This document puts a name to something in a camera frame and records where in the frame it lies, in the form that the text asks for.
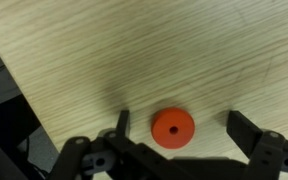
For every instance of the large orange disc with hole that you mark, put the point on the large orange disc with hole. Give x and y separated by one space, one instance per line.
165 120

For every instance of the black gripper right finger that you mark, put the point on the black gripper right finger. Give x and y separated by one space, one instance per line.
247 136

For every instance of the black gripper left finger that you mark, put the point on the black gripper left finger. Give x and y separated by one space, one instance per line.
124 123

